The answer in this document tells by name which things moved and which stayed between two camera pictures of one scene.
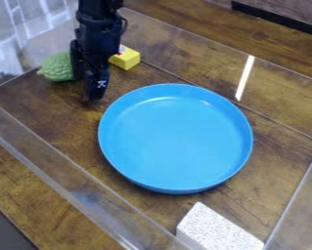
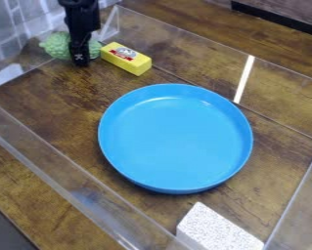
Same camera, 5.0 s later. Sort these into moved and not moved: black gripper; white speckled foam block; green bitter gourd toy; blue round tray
Moved: green bitter gourd toy; black gripper
Not moved: blue round tray; white speckled foam block
